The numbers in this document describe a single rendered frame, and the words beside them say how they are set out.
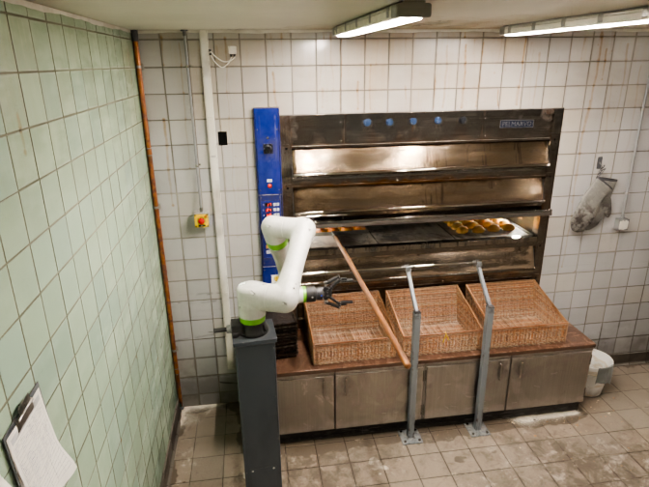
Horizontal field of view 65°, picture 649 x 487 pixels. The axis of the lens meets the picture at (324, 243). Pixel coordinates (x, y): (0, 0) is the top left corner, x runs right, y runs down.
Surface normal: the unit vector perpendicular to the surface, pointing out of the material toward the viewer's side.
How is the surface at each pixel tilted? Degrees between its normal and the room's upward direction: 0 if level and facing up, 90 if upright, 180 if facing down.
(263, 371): 90
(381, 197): 70
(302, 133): 90
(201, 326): 90
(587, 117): 90
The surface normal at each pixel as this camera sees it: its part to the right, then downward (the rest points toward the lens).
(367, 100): 0.15, 0.33
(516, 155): 0.13, -0.01
